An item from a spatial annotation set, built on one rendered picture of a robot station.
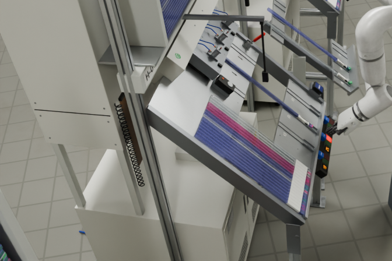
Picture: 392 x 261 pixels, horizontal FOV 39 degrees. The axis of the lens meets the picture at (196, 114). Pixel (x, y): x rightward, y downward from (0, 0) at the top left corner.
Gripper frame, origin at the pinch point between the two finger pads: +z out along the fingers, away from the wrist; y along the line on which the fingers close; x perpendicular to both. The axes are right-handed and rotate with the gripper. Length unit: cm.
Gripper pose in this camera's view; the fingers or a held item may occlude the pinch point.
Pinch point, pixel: (331, 130)
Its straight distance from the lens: 239.4
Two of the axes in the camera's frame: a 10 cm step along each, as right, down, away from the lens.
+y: 2.7, -6.5, 7.1
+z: -5.7, 4.9, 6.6
